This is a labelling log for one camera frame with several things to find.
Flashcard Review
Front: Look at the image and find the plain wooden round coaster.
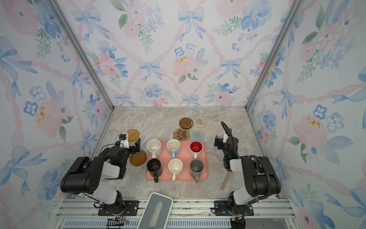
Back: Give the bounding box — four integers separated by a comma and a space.
130, 150, 147, 167

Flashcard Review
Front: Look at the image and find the light blue woven coaster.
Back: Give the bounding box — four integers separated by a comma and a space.
190, 130, 205, 141

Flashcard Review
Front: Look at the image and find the white multicolour woven coaster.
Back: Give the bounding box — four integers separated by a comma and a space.
193, 116, 207, 128

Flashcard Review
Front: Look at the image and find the dark brown round coaster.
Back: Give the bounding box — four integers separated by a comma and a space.
179, 117, 193, 129

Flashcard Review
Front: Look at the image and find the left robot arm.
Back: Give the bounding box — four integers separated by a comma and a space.
60, 138, 141, 217

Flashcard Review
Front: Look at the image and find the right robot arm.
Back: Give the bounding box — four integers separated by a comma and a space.
214, 134, 281, 216

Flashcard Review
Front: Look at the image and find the rattan woven coaster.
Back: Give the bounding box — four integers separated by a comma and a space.
127, 129, 140, 142

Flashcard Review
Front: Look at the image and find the white speckled mug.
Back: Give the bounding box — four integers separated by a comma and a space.
146, 139, 162, 158

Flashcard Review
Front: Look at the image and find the pink mug red inside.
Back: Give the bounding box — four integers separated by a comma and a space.
189, 141, 203, 159

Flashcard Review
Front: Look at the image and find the wooden mallet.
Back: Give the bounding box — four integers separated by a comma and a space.
220, 171, 231, 190

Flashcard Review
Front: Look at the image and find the black mug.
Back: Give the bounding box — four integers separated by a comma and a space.
147, 158, 163, 183

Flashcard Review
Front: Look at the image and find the grey mug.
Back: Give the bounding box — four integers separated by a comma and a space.
189, 159, 204, 183

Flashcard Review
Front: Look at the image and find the cork paw coaster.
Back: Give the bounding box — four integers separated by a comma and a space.
173, 128, 190, 141

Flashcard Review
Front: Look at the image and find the light blue mug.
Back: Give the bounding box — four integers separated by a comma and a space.
167, 139, 181, 159

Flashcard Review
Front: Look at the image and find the pink tray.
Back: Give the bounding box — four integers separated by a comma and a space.
145, 140, 209, 181

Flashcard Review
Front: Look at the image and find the cream white mug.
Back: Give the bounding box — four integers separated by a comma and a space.
168, 158, 183, 181

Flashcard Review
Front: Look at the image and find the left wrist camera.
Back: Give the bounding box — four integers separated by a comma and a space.
119, 133, 129, 148

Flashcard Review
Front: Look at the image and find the black corrugated cable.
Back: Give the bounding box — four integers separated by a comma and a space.
220, 121, 272, 201

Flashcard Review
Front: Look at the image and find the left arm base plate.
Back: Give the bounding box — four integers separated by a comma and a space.
98, 200, 140, 217

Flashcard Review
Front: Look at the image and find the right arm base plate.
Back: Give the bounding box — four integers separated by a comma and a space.
211, 200, 254, 218

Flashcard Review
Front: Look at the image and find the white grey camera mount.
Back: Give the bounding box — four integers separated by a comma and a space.
137, 192, 173, 229

